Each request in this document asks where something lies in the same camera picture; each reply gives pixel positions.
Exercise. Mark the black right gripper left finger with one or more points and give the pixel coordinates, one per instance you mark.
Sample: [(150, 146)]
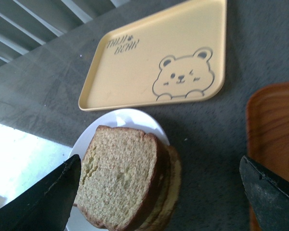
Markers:
[(45, 206)]

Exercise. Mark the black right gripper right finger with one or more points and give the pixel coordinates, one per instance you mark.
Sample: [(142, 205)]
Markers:
[(267, 193)]

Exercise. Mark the bread slice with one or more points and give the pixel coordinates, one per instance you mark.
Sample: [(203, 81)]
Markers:
[(122, 175)]

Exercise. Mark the white round plate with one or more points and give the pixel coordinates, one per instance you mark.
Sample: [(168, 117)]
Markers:
[(128, 118)]

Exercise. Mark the sandwich bottom with filling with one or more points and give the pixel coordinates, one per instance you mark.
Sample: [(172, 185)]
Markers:
[(164, 208)]

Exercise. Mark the brown wood-grain tray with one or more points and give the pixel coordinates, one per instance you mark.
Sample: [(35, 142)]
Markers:
[(267, 116)]

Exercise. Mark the yellow bear tray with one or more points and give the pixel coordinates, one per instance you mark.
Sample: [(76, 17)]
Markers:
[(174, 56)]

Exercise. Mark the grey pleated curtain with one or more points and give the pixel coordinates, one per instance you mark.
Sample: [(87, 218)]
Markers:
[(28, 24)]

